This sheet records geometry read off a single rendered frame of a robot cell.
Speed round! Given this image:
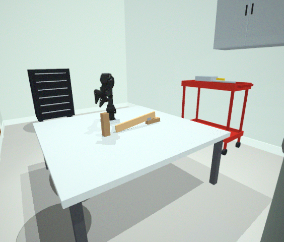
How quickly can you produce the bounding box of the long tan wooden rail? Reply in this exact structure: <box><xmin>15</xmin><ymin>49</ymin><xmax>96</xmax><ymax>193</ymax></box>
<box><xmin>115</xmin><ymin>111</ymin><xmax>156</xmax><ymax>133</ymax></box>

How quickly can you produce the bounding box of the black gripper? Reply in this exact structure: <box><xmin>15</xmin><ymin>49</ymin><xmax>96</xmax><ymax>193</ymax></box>
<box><xmin>94</xmin><ymin>86</ymin><xmax>109</xmax><ymax>107</ymax></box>

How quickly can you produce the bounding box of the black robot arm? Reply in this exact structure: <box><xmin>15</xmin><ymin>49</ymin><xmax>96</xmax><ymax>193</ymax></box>
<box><xmin>100</xmin><ymin>73</ymin><xmax>116</xmax><ymax>120</ymax></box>

